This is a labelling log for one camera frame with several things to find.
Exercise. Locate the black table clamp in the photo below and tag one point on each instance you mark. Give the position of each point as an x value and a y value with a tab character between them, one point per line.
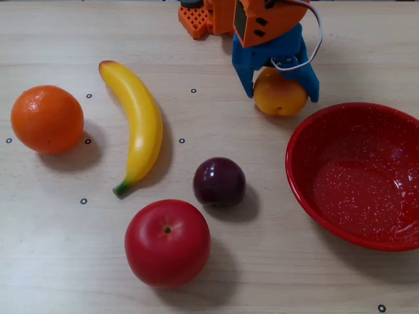
190	3

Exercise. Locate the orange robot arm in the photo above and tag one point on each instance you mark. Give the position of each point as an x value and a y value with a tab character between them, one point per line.
262	19

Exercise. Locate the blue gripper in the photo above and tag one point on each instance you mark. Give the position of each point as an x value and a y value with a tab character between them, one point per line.
253	56

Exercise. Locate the yellow banana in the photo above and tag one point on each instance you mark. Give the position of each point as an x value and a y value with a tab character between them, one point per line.
144	131

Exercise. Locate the dark purple plum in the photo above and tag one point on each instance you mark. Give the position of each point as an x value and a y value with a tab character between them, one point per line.
219	181

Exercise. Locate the orange fruit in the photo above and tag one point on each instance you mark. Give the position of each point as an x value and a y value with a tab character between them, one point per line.
47	119

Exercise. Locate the yellow orange peach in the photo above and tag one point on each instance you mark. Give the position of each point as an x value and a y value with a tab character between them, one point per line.
278	98

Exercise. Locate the red apple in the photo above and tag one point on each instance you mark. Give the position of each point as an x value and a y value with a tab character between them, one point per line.
167	248

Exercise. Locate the red speckled bowl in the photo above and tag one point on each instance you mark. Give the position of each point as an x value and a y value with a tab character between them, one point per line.
327	147

